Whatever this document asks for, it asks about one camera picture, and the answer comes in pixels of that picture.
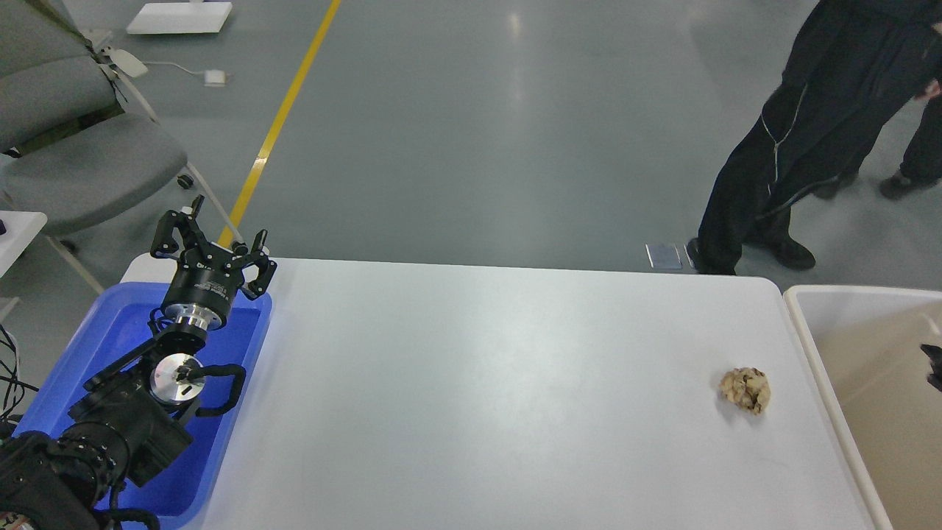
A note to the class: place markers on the blue plastic bin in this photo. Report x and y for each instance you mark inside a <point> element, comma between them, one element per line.
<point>117,323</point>

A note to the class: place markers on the crumpled brown paper ball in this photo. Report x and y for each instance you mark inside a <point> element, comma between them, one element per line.
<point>747,388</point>

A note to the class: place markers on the left transparent floor plate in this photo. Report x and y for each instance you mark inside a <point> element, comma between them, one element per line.
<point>664,256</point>

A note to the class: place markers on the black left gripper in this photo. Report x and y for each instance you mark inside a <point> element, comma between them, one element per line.
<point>204,286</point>

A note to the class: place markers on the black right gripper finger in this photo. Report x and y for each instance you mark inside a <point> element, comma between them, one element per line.
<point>934,354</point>

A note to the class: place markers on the white flat board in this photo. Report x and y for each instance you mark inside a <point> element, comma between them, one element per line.
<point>180,18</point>

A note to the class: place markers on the grey office chair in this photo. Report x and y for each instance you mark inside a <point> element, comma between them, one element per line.
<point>75,154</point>

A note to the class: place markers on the person in black clothes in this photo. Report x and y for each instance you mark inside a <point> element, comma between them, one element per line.
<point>852,66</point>

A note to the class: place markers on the beige plastic bin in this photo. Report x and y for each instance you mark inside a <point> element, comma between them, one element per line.
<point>864,348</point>

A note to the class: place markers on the white power adapter with cable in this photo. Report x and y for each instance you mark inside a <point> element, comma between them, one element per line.
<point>211,78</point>

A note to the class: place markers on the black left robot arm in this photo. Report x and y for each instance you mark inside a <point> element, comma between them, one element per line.
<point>130,424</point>

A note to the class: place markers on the white side table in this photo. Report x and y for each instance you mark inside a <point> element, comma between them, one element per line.
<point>20,229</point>

